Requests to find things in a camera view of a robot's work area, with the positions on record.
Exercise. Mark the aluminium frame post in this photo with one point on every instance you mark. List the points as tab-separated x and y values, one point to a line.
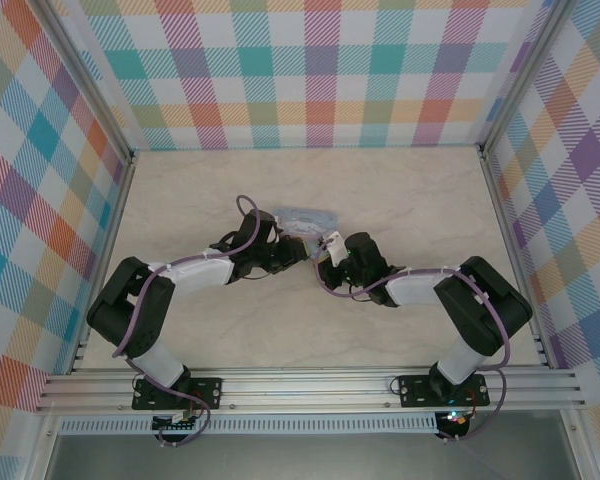
524	75
94	75
582	445
44	450

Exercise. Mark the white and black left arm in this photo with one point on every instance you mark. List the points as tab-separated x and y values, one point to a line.
130	310

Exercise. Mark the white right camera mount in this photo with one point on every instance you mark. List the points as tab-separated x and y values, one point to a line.
337	248

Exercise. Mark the wide aluminium frame rail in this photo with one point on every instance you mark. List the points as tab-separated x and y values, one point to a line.
305	387

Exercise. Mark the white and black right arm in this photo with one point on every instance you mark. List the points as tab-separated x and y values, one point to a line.
480	310

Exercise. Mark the clear plastic bag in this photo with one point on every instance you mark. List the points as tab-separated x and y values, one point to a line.
305	217

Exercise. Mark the black controller board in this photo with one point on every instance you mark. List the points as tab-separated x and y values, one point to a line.
455	425
177	424

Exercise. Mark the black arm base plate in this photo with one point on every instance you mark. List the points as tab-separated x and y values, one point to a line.
207	392
415	390

